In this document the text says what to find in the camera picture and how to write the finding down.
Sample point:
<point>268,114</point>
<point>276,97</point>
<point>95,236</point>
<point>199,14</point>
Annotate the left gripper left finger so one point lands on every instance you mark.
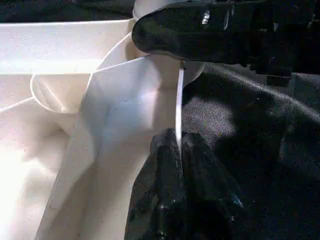
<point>160,197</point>

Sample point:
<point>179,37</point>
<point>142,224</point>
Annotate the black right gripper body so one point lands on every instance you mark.
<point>282,32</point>

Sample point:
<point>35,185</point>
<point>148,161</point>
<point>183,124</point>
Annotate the black work mat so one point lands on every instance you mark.
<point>250,125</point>

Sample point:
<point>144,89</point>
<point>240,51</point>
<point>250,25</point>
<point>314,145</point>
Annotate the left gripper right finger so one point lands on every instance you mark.
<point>215,202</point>

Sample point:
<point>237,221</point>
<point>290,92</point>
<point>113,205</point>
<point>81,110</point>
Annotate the white plastic table top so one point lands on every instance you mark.
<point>87,125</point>

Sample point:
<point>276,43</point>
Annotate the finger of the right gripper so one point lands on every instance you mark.
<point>190,35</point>

